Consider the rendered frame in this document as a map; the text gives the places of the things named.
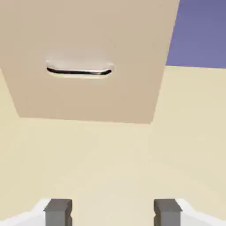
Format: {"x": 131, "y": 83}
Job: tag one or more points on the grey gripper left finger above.
{"x": 58, "y": 214}

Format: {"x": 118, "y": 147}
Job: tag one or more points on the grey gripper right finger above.
{"x": 166, "y": 214}

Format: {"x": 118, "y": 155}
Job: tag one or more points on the tan drawer front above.
{"x": 88, "y": 98}

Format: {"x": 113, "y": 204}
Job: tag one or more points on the tan wooden cabinet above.
{"x": 123, "y": 35}

